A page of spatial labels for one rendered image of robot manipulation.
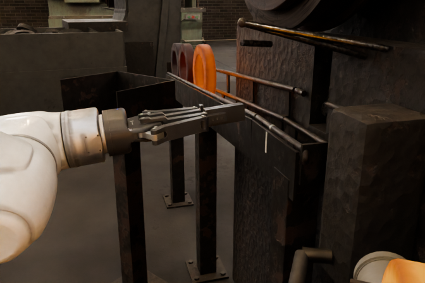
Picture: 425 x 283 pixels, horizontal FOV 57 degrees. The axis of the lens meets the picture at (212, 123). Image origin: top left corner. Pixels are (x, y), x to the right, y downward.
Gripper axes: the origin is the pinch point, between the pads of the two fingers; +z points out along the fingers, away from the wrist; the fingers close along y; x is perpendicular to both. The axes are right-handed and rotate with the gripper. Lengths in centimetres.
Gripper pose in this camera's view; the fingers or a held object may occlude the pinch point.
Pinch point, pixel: (224, 114)
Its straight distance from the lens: 68.3
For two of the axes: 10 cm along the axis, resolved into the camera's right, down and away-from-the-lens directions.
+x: -0.8, -9.5, -3.1
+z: 9.6, -1.6, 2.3
